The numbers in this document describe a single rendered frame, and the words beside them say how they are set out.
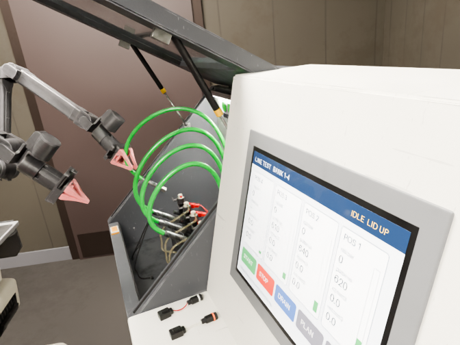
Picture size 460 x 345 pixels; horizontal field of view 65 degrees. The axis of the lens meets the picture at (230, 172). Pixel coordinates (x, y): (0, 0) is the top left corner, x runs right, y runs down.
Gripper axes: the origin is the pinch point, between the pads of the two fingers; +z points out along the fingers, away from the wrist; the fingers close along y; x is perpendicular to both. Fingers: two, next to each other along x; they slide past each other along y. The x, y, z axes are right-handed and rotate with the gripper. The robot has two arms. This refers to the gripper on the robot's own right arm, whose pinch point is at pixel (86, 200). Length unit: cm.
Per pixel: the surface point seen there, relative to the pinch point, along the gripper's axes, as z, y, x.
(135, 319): 26.5, -8.9, -23.2
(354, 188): 23, 52, -59
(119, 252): 21.3, -18.6, 16.6
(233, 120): 14, 46, -17
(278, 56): 57, 94, 182
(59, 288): 32, -144, 143
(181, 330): 33.5, 0.7, -31.7
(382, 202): 24, 52, -64
